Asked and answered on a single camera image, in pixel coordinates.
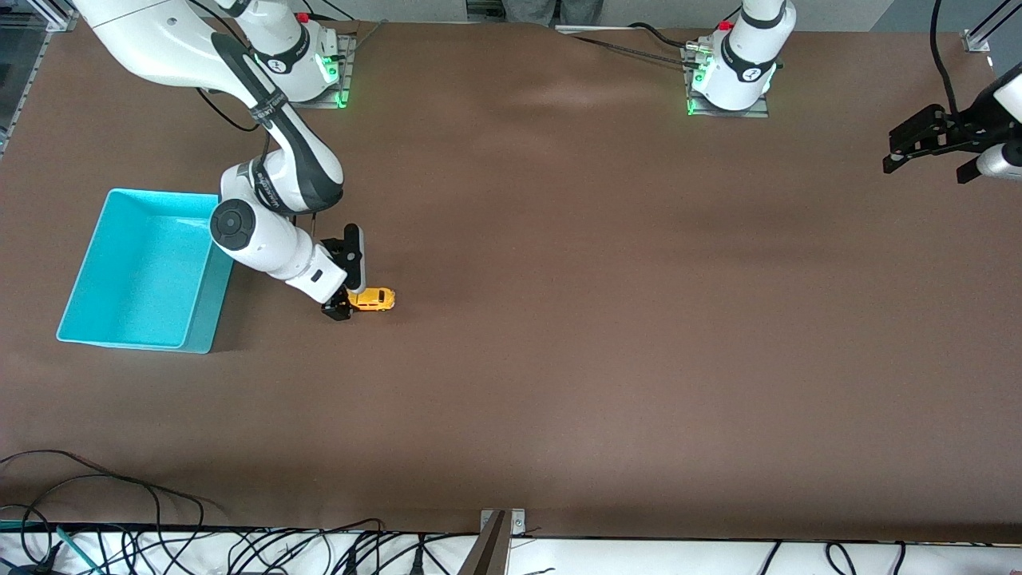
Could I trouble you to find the aluminium extrusion corner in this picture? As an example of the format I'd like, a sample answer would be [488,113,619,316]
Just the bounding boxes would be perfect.
[962,0,1022,54]

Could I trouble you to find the black tangled cable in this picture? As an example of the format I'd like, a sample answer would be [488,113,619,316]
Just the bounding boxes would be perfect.
[225,519,386,575]

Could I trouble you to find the thin black base cable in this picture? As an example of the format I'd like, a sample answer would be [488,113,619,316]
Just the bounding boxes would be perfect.
[307,0,389,58]

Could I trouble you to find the person grey trousers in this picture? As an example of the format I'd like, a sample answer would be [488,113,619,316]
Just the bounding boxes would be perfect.
[503,0,604,25]

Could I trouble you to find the turquoise plastic bin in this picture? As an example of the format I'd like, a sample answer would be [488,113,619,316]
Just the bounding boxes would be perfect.
[56,188,236,354]

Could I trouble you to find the small metal bracket plate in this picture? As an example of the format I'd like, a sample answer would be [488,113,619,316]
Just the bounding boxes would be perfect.
[481,509,526,537]

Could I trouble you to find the curved black base cable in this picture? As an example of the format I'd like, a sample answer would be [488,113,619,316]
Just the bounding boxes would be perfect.
[629,22,689,46]

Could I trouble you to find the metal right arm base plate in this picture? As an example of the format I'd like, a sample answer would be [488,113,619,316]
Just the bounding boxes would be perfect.
[307,32,353,109]

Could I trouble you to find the teal cable tie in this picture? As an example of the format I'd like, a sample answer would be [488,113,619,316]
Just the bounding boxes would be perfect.
[56,525,101,575]

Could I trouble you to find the yellow beetle toy car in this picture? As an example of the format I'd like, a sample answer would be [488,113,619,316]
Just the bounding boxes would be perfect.
[347,287,397,313]

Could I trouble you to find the arched thin black cable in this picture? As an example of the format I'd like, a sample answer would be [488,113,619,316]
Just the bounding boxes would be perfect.
[20,474,165,575]

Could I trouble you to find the small black cable loop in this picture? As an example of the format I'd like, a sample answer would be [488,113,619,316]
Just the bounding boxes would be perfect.
[0,503,58,575]

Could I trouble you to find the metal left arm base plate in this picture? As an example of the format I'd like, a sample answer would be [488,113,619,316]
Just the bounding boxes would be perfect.
[685,44,772,119]

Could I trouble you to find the black looping right arm cable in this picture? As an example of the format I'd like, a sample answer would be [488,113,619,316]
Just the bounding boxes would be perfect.
[195,84,272,162]

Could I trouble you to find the grey camera mount bar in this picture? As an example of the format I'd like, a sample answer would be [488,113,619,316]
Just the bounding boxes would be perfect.
[457,511,510,575]

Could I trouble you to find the long thin black cable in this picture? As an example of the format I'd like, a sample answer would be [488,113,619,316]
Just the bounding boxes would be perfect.
[0,450,210,552]

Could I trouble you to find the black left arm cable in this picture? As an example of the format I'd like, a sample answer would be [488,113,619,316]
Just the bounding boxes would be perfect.
[930,0,961,114]

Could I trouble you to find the straight thin black cable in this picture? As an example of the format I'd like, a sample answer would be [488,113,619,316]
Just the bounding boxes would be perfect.
[570,34,697,65]

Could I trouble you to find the aluminium frame with panel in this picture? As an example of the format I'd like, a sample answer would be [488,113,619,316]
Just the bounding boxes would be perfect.
[0,0,77,154]

